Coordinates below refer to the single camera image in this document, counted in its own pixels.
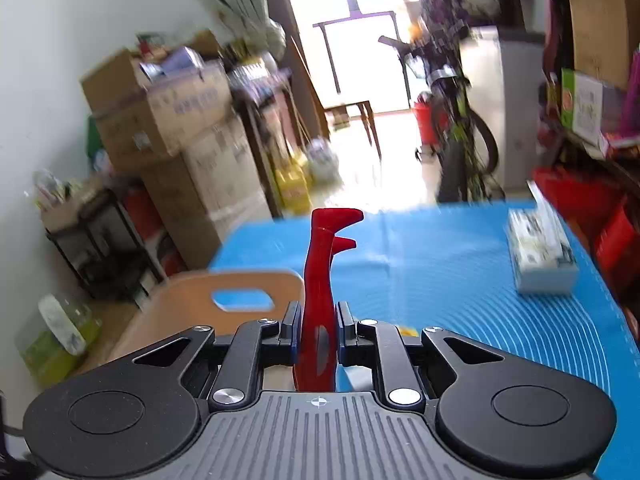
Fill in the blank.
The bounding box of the wooden chair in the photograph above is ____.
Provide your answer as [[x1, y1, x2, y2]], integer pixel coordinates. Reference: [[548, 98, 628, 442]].
[[287, 35, 383, 161]]

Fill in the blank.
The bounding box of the open cardboard box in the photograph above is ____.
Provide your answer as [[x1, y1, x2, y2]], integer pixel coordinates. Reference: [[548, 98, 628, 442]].
[[80, 30, 233, 171]]

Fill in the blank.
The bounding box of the red bucket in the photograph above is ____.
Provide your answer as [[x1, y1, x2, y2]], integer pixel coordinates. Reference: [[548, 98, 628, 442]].
[[412, 100, 441, 148]]

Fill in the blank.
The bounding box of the green black bicycle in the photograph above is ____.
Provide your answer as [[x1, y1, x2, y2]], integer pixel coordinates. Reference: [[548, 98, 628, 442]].
[[377, 25, 506, 203]]

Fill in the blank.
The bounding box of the large cardboard box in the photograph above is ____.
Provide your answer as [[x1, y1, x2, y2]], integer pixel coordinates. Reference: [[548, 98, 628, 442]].
[[142, 110, 273, 271]]

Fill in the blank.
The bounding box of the floral cloth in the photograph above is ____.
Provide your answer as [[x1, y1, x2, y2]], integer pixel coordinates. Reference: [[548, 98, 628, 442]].
[[417, 0, 471, 41]]

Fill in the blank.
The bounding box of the white bottle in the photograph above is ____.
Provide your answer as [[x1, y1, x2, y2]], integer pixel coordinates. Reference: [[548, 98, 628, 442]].
[[37, 294, 88, 356]]

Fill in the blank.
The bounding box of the tall cardboard box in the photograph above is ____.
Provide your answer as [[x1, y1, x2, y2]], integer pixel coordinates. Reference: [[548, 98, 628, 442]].
[[562, 0, 640, 91]]

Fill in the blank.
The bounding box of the yellow jug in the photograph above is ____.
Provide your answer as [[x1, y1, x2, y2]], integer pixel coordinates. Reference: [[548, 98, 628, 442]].
[[274, 152, 313, 213]]

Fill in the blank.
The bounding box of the small cardboard box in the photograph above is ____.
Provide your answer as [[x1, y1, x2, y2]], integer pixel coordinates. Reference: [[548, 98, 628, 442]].
[[40, 175, 108, 233]]

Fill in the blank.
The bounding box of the beige plastic basket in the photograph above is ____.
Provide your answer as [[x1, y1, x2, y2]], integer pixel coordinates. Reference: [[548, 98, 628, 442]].
[[106, 269, 307, 392]]

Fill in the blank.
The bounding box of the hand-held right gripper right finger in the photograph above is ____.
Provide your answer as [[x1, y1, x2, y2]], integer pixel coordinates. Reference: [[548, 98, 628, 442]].
[[336, 301, 506, 407]]

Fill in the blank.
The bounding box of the green clear container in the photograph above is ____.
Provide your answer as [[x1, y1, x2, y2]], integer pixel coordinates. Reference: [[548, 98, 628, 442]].
[[15, 305, 101, 386]]

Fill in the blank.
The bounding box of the white plastic bag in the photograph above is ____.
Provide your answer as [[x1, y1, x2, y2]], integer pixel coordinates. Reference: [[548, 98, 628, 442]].
[[305, 135, 342, 186]]

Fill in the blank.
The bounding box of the tissue box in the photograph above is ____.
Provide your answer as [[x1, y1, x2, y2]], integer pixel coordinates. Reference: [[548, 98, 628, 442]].
[[504, 182, 580, 295]]

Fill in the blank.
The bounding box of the white freezer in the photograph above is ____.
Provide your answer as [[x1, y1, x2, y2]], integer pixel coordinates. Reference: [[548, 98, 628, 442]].
[[457, 25, 546, 191]]

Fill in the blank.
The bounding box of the red handled tool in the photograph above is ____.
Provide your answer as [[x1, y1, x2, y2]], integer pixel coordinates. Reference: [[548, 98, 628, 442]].
[[292, 207, 364, 392]]

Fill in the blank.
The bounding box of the green white box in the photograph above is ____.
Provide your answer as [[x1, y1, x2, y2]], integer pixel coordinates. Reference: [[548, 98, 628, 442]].
[[560, 67, 606, 143]]

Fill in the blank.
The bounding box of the black cart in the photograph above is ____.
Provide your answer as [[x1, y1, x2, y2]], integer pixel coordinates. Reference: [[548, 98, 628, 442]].
[[45, 187, 166, 301]]

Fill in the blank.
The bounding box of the black metal frame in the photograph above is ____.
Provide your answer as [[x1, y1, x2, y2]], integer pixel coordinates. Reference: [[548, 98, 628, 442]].
[[312, 10, 401, 96]]

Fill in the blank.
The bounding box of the pale green curtain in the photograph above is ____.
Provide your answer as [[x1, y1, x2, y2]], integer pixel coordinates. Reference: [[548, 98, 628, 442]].
[[180, 0, 287, 53]]

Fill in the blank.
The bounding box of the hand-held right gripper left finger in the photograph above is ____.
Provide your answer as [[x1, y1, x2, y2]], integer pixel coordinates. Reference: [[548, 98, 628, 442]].
[[131, 301, 303, 407]]

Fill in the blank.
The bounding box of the blue silicone mat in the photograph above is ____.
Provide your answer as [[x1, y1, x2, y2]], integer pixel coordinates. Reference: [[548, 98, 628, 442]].
[[207, 200, 640, 480]]

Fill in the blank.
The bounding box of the red bag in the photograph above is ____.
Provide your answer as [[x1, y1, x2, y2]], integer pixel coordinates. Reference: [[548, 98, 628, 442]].
[[530, 165, 640, 286]]

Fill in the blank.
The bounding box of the dark wooden table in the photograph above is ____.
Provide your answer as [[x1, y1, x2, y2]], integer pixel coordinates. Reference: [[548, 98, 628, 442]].
[[227, 67, 301, 218]]

